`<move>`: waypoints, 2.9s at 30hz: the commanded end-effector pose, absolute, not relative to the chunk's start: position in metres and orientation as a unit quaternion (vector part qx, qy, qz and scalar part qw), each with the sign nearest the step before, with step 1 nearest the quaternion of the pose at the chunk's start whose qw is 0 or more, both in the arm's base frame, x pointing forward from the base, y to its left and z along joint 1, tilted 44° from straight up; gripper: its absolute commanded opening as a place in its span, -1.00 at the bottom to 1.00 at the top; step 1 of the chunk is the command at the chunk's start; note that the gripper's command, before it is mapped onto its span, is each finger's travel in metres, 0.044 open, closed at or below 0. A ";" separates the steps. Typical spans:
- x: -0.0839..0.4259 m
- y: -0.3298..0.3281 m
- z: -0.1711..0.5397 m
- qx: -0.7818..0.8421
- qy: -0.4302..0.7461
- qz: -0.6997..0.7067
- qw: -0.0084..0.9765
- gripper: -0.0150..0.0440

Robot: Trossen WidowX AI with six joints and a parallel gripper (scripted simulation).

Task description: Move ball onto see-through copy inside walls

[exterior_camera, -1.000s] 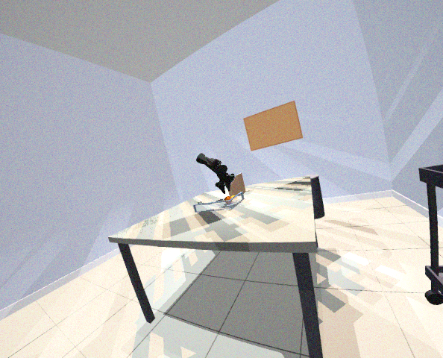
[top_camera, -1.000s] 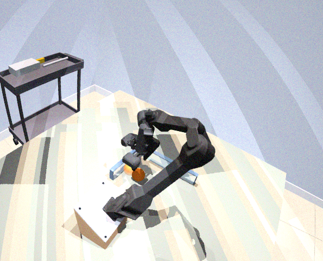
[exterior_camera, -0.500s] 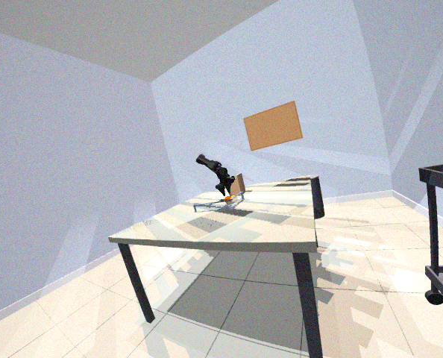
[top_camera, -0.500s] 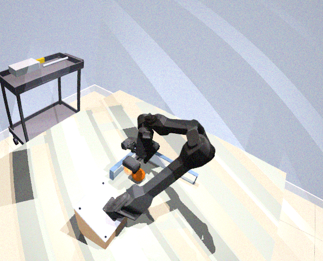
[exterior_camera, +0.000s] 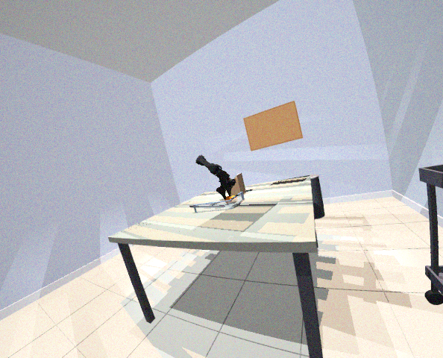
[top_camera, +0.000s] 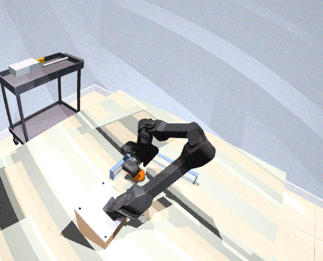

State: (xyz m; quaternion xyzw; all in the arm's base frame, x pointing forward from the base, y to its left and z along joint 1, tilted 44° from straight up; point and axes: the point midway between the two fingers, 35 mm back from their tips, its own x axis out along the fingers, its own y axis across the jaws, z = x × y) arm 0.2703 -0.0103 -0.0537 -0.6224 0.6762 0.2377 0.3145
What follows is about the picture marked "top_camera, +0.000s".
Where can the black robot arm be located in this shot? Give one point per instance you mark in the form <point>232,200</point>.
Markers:
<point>197,152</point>

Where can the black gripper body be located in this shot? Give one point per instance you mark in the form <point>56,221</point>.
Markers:
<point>141,156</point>

